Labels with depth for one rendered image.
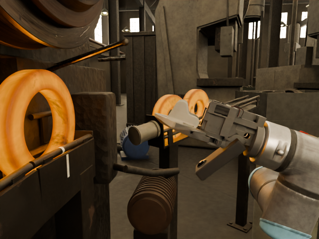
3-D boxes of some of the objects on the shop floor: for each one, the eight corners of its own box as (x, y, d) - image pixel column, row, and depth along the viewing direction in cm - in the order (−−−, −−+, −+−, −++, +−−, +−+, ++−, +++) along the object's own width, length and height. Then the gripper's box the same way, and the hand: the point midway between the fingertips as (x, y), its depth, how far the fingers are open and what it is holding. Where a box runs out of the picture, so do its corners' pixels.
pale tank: (234, 107, 846) (240, -32, 780) (230, 105, 936) (235, -20, 870) (261, 107, 834) (270, -34, 768) (255, 105, 924) (262, -22, 858)
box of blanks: (261, 171, 228) (266, 89, 216) (226, 148, 309) (229, 87, 298) (359, 167, 240) (368, 88, 229) (300, 146, 322) (305, 87, 310)
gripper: (259, 114, 52) (166, 85, 54) (272, 120, 44) (161, 85, 45) (245, 151, 54) (154, 120, 56) (255, 164, 45) (147, 127, 47)
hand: (159, 119), depth 51 cm, fingers closed
